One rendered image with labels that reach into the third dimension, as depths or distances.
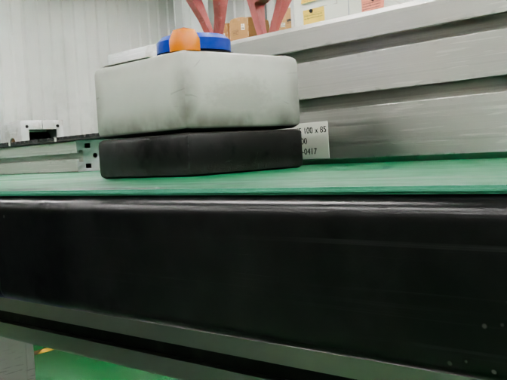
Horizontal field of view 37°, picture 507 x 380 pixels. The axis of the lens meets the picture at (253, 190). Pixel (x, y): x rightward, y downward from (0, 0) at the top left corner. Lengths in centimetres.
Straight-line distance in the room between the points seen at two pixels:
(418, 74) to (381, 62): 3
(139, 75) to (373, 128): 13
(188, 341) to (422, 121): 17
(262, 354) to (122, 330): 10
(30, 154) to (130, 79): 44
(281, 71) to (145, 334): 16
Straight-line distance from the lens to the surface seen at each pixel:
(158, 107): 37
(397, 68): 42
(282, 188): 21
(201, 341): 38
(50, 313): 48
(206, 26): 83
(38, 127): 154
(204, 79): 36
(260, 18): 90
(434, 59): 41
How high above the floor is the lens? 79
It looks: 3 degrees down
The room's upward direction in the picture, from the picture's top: 3 degrees counter-clockwise
